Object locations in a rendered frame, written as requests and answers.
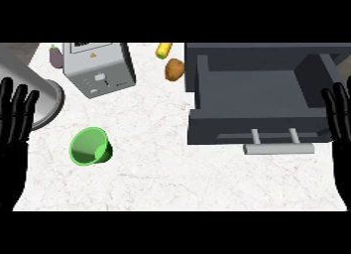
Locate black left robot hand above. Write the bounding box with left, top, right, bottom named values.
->
left=0, top=76, right=41, bottom=212

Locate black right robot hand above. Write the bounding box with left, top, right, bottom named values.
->
left=320, top=74, right=351, bottom=212

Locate green cup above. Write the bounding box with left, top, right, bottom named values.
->
left=67, top=126, right=113, bottom=167

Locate dark grey open drawer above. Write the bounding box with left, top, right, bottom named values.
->
left=184, top=43, right=351, bottom=146

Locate large grey cylindrical appliance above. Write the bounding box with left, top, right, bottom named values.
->
left=0, top=43, right=66, bottom=132

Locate purple eggplant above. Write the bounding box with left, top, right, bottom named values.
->
left=48, top=44, right=66, bottom=69

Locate grey toaster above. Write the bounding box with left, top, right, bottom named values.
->
left=62, top=43, right=137, bottom=99

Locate brown potato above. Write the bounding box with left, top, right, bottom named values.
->
left=163, top=58, right=187, bottom=82

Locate yellow corn cob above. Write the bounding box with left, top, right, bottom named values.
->
left=155, top=43, right=174, bottom=61

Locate grey drawer handle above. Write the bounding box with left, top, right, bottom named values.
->
left=243, top=127, right=315, bottom=156

